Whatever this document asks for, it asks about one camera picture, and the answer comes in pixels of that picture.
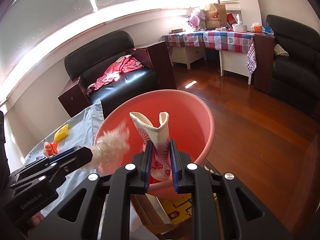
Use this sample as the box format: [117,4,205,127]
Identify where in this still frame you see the orange white plastic bag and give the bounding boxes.
[43,140,58,157]

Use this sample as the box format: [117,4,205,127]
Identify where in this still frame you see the pink paper cup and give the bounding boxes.
[130,112,171,181]

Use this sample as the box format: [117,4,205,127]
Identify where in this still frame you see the white foam net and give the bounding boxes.
[80,122,130,176]

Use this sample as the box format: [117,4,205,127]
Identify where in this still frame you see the person's left hand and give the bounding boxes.
[30,212,45,226]

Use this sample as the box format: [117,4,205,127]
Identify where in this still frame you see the yellow cardboard box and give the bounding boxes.
[159,194,218,227]

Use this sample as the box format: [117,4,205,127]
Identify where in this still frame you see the light blue table cloth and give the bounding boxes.
[41,102,104,217]

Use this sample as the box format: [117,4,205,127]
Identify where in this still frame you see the pink plastic basin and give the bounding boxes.
[94,89,216,201]

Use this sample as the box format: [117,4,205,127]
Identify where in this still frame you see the black leather armchair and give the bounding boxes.
[58,30,176,117]

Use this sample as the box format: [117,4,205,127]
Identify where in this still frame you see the red patterned garment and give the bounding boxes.
[87,54,144,94]

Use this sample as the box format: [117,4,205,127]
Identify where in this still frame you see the white side cabinet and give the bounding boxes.
[170,47,207,70]

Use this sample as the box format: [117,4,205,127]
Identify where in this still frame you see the checkered tablecloth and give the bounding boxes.
[161,30,257,74]

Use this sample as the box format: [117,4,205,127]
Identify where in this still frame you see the checkered cloth bundle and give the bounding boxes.
[187,9,206,30]

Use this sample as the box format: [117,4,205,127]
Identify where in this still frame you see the white tissue box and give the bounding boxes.
[232,14,247,33]

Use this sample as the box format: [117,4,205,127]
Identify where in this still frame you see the brown paper shopping bag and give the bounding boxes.
[203,3,228,29]

